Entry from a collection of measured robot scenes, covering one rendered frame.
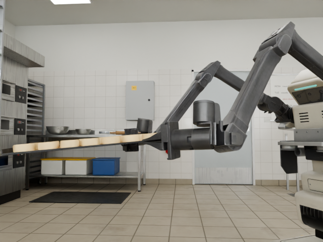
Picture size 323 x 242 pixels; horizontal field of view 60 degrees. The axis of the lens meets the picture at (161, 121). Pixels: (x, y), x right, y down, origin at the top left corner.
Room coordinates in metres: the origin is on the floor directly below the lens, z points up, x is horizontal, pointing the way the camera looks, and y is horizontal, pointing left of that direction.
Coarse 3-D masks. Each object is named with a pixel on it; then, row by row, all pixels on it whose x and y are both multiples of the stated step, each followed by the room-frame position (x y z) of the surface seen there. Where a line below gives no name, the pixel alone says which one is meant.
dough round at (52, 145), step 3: (39, 144) 0.73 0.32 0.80; (42, 144) 0.72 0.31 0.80; (45, 144) 0.72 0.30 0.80; (48, 144) 0.73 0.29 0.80; (51, 144) 0.73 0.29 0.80; (54, 144) 0.74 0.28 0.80; (57, 144) 0.75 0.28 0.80; (39, 147) 0.73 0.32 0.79; (42, 147) 0.72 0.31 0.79; (45, 147) 0.72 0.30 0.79; (48, 147) 0.73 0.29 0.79; (51, 147) 0.73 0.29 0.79; (54, 147) 0.74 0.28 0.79; (57, 147) 0.75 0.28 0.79
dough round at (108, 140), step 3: (102, 138) 0.79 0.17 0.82; (105, 138) 0.78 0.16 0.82; (108, 138) 0.78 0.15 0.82; (111, 138) 0.78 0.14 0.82; (114, 138) 0.78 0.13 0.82; (117, 138) 0.79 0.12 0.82; (102, 141) 0.80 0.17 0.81; (105, 141) 0.78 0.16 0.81; (108, 141) 0.78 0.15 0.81; (111, 141) 0.78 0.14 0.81; (114, 141) 0.78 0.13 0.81; (117, 141) 0.79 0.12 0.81
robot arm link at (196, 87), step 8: (200, 80) 1.29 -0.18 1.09; (208, 80) 1.30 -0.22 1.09; (192, 88) 1.31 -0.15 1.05; (200, 88) 1.32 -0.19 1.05; (184, 96) 1.32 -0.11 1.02; (192, 96) 1.32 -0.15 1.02; (176, 104) 1.33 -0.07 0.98; (184, 104) 1.32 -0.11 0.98; (176, 112) 1.31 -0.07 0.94; (184, 112) 1.32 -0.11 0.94; (168, 120) 1.31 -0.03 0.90; (176, 120) 1.32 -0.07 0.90; (160, 128) 1.30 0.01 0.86
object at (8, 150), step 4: (152, 140) 0.80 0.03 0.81; (156, 140) 0.80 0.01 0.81; (160, 140) 0.81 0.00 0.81; (104, 144) 0.75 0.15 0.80; (108, 144) 0.76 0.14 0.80; (112, 144) 0.76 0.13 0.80; (116, 144) 0.76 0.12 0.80; (120, 144) 0.77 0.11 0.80; (8, 148) 0.75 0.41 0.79; (12, 148) 0.81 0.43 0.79; (56, 148) 0.71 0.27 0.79; (60, 148) 0.72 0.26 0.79; (64, 148) 0.72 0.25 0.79; (68, 148) 0.72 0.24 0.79; (72, 148) 0.73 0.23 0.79; (76, 148) 0.73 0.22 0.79; (4, 152) 0.70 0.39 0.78; (8, 152) 0.75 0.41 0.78; (12, 152) 0.79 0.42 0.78; (16, 152) 0.68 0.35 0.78; (20, 152) 0.69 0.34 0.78; (24, 152) 0.69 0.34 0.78; (28, 152) 0.69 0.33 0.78; (32, 152) 0.69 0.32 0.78; (36, 152) 0.70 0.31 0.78
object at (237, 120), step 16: (272, 48) 0.84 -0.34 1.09; (288, 48) 0.84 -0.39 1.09; (256, 64) 0.85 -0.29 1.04; (272, 64) 0.84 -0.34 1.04; (256, 80) 0.81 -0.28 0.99; (240, 96) 0.80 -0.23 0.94; (256, 96) 0.80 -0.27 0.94; (240, 112) 0.76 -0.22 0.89; (224, 128) 0.78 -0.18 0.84; (240, 128) 0.74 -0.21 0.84
